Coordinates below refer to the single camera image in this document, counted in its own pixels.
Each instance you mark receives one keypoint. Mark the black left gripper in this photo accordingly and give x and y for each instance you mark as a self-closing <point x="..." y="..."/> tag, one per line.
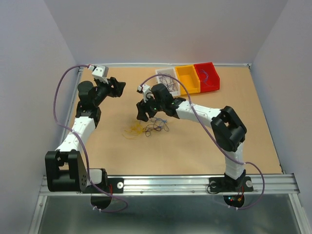
<point x="117" y="90"/>

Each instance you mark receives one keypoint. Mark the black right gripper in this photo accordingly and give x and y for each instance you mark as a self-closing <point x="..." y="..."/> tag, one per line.
<point x="142" y="107"/>

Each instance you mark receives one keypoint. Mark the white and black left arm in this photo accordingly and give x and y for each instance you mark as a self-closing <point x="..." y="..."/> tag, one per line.
<point x="66" y="171"/>

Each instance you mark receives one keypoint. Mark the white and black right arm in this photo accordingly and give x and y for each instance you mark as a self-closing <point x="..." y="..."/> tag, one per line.
<point x="228" y="131"/>

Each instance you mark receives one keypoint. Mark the white plastic bin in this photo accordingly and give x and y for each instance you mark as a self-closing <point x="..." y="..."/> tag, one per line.
<point x="168" y="76"/>

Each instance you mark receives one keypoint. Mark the yellow plastic bin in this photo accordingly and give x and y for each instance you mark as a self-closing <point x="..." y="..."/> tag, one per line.
<point x="188" y="77"/>

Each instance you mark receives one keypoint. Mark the red plastic bin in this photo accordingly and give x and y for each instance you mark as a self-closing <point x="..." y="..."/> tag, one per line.
<point x="209" y="78"/>

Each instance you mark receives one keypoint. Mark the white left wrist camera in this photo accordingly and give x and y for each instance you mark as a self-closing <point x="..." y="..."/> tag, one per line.
<point x="99" y="72"/>

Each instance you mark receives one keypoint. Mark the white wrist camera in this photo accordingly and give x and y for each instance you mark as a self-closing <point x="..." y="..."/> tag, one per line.
<point x="146" y="91"/>
<point x="99" y="72"/>

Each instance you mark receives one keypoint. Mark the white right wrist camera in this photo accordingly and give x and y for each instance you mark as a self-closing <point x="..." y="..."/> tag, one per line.
<point x="146" y="91"/>

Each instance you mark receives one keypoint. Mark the aluminium mounting rail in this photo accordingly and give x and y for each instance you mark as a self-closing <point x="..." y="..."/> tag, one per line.
<point x="155" y="185"/>

